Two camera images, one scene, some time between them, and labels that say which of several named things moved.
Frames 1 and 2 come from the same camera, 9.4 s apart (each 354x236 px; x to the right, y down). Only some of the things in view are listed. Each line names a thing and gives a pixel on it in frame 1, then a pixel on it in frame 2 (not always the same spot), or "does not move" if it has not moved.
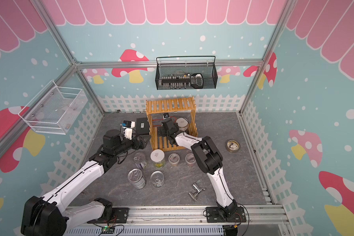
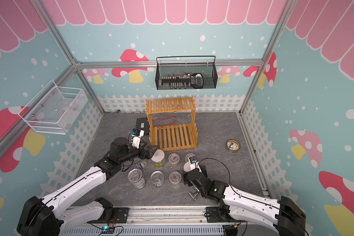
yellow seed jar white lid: x=157 y=156 does not move
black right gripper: x=161 y=130 → x=185 y=177
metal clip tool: x=197 y=186 does not move
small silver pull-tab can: x=157 y=179 does not move
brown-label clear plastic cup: x=174 y=158 does not move
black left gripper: x=142 y=145 → x=149 y=155
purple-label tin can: x=140 y=160 does not move
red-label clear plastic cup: x=190 y=160 does not move
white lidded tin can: x=183 y=124 → x=188 y=166
